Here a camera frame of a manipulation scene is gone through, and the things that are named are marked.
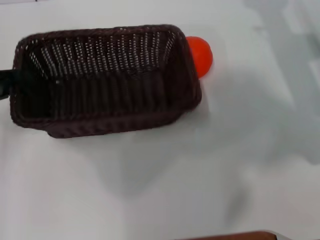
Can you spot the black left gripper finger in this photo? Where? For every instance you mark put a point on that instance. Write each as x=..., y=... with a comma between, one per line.
x=6, y=82

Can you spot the brown wooden board edge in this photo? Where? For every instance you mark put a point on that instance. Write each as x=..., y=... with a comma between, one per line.
x=237, y=236

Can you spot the orange mandarin fruit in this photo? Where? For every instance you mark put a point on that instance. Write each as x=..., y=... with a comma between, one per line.
x=202, y=57

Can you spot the dark brown woven basket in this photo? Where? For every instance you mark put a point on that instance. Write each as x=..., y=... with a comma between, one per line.
x=105, y=100

